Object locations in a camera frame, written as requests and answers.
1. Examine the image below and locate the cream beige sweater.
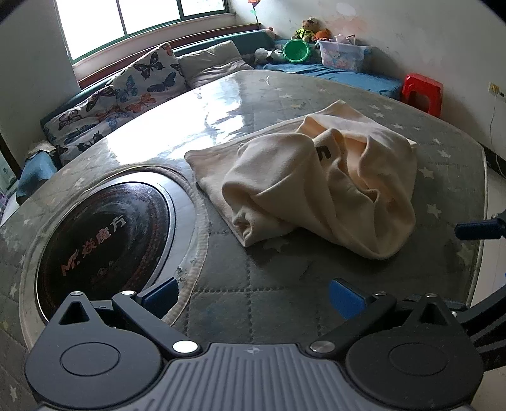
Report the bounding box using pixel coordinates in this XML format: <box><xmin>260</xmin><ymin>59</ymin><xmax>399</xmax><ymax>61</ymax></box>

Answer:
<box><xmin>185</xmin><ymin>101</ymin><xmax>418</xmax><ymax>260</ymax></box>

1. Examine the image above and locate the black round induction cooktop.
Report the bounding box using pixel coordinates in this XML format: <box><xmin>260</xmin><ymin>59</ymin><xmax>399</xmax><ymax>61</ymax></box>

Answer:
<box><xmin>35</xmin><ymin>171</ymin><xmax>195</xmax><ymax>321</ymax></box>

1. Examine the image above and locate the red plastic stool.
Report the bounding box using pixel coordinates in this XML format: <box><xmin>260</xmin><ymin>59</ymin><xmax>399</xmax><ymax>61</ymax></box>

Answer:
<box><xmin>400</xmin><ymin>73</ymin><xmax>443</xmax><ymax>117</ymax></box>

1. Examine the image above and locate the blue folded blanket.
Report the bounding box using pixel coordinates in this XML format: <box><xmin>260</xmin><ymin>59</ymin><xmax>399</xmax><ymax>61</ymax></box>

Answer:
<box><xmin>16</xmin><ymin>151</ymin><xmax>58</xmax><ymax>205</ymax></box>

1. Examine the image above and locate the clear plastic storage box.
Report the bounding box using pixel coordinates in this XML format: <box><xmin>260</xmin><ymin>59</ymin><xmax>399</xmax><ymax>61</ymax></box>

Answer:
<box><xmin>317</xmin><ymin>40</ymin><xmax>372</xmax><ymax>72</ymax></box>

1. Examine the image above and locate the butterfly print cushion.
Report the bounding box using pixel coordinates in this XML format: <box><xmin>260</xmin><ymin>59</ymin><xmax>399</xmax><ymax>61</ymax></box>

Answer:
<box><xmin>44</xmin><ymin>42</ymin><xmax>187</xmax><ymax>164</ymax></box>

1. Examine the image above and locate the beige plain cushion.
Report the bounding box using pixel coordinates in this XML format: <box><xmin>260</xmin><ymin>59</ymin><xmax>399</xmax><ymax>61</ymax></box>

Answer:
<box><xmin>177</xmin><ymin>40</ymin><xmax>252</xmax><ymax>89</ymax></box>

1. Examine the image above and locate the green plastic basin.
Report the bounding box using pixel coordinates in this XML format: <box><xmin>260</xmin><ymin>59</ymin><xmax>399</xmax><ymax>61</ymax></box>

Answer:
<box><xmin>282</xmin><ymin>40</ymin><xmax>311</xmax><ymax>63</ymax></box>

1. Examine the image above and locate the plush teddy bear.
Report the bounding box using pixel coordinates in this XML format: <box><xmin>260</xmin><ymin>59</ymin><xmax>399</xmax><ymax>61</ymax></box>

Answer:
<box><xmin>292</xmin><ymin>17</ymin><xmax>321</xmax><ymax>44</ymax></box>

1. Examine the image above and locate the teal window bench sofa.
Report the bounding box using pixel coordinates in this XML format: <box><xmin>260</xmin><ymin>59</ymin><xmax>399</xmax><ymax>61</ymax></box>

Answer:
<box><xmin>40</xmin><ymin>30</ymin><xmax>402</xmax><ymax>126</ymax></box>

